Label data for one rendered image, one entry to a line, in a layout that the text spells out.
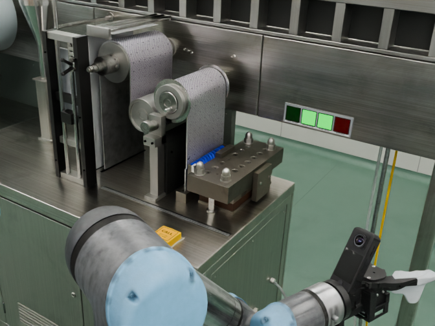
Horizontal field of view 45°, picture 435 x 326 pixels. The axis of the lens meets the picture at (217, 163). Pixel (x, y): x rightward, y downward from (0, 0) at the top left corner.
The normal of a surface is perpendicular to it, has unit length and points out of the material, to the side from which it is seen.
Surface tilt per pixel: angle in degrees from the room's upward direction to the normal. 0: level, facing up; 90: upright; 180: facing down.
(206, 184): 90
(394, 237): 0
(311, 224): 0
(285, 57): 90
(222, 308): 76
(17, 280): 90
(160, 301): 84
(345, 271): 59
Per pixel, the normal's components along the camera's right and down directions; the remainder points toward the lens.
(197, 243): 0.04, -0.90
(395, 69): -0.54, 0.34
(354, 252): -0.70, -0.29
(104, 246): -0.40, -0.65
